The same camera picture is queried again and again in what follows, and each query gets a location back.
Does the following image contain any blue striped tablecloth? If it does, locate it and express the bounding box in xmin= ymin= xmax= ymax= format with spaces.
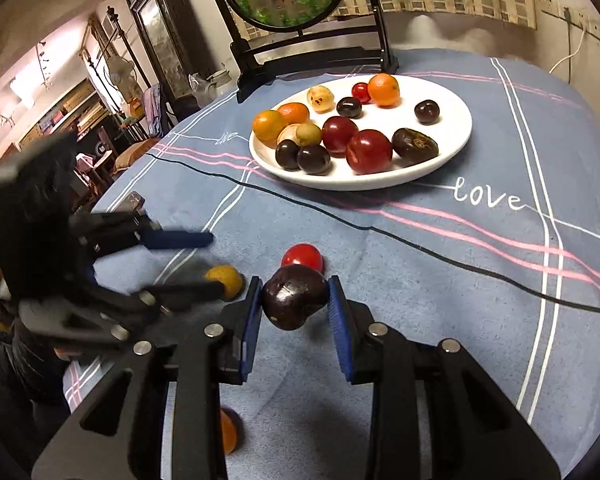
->
xmin=62 ymin=49 xmax=600 ymax=480

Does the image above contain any small yellow fruit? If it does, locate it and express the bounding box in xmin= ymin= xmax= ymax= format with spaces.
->
xmin=204 ymin=265 xmax=244 ymax=302

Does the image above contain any white metal kettle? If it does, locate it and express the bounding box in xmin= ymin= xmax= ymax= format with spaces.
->
xmin=200 ymin=71 xmax=238 ymax=106

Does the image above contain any white oval plate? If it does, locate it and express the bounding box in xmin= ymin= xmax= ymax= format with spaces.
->
xmin=249 ymin=76 xmax=473 ymax=192

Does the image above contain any dark purple plum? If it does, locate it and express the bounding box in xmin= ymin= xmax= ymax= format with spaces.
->
xmin=296 ymin=144 xmax=332 ymax=176
xmin=413 ymin=100 xmax=441 ymax=125
xmin=336 ymin=96 xmax=363 ymax=119
xmin=274 ymin=139 xmax=302 ymax=171

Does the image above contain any dark brown wrinkled fruit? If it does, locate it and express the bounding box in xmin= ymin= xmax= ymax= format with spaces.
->
xmin=391 ymin=127 xmax=439 ymax=165

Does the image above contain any white electric fan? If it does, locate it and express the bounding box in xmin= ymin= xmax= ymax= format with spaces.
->
xmin=102 ymin=55 xmax=138 ymax=111

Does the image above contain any wooden bookshelf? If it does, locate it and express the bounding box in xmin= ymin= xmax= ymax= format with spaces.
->
xmin=15 ymin=77 xmax=116 ymax=148

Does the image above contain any brown cushion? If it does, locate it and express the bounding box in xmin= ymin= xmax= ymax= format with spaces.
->
xmin=114 ymin=140 xmax=161 ymax=171

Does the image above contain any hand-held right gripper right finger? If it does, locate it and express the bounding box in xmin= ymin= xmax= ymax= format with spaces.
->
xmin=327 ymin=275 xmax=563 ymax=480

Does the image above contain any beige speckled fruit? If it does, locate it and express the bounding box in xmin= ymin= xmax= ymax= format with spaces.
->
xmin=306 ymin=86 xmax=337 ymax=114

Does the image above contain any white power cable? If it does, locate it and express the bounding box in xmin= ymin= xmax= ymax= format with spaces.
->
xmin=549 ymin=7 xmax=590 ymax=77

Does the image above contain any purple cloth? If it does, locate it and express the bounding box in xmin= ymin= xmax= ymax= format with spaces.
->
xmin=142 ymin=85 xmax=168 ymax=136

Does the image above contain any clear plastic bag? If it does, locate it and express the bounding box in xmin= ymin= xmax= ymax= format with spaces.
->
xmin=187 ymin=72 xmax=211 ymax=108

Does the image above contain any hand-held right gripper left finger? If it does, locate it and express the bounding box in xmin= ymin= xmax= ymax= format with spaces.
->
xmin=30 ymin=276 xmax=265 ymax=480

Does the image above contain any dark coat stand pole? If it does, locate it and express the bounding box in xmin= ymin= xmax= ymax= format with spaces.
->
xmin=85 ymin=6 xmax=133 ymax=126

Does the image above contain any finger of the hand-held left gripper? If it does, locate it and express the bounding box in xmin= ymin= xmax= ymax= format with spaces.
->
xmin=94 ymin=280 xmax=227 ymax=346
xmin=70 ymin=209 xmax=216 ymax=263

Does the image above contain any dark brown round fruit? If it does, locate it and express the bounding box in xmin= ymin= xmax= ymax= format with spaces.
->
xmin=261 ymin=265 xmax=329 ymax=331

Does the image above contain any small green fruit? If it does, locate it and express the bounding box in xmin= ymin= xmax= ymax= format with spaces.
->
xmin=295 ymin=123 xmax=323 ymax=146

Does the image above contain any yellow orange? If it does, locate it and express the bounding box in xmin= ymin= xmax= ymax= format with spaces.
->
xmin=252 ymin=109 xmax=287 ymax=142

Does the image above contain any person's left forearm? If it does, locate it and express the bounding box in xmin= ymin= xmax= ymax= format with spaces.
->
xmin=0 ymin=317 xmax=78 ymax=480

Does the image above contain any white wall outlet strip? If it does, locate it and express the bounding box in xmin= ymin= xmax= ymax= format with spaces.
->
xmin=537 ymin=0 xmax=600 ymax=41

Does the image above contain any dark wood framed painting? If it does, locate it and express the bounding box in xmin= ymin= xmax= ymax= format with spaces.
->
xmin=122 ymin=0 xmax=216 ymax=101

